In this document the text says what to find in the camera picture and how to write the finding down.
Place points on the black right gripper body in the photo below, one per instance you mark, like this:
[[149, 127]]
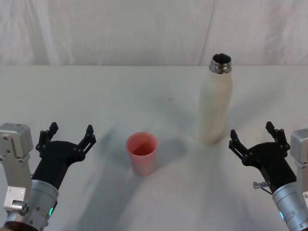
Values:
[[274, 161]]

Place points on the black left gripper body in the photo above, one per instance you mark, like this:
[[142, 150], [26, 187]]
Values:
[[54, 158]]

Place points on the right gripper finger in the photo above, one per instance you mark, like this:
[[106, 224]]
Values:
[[238, 146], [279, 138]]

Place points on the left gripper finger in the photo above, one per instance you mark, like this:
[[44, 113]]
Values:
[[87, 142], [45, 138]]

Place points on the cream vacuum bottle steel neck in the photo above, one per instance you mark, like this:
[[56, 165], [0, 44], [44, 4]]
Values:
[[215, 108]]

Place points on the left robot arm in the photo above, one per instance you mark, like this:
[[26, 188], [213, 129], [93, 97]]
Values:
[[41, 196]]

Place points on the pink plastic cup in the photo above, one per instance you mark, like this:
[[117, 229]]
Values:
[[143, 161]]

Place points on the white table cloth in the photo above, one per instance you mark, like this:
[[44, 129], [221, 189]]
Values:
[[149, 96]]

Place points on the white curtain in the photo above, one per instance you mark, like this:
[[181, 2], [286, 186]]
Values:
[[120, 31]]

